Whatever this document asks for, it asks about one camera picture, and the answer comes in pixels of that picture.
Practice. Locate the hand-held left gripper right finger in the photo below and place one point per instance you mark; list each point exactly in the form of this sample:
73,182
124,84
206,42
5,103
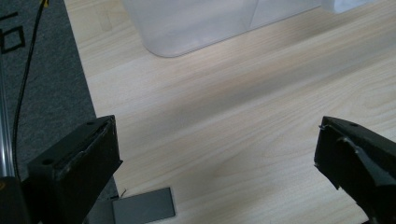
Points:
358,161

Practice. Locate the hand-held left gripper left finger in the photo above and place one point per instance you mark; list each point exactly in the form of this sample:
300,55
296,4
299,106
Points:
77,168

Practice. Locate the clear plastic storage box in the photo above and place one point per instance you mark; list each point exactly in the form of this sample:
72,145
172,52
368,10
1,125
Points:
193,25

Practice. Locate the grey flat card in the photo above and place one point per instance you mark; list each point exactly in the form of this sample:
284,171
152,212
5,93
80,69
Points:
143,207

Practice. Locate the metal stand pole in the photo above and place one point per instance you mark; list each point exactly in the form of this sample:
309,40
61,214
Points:
4,140

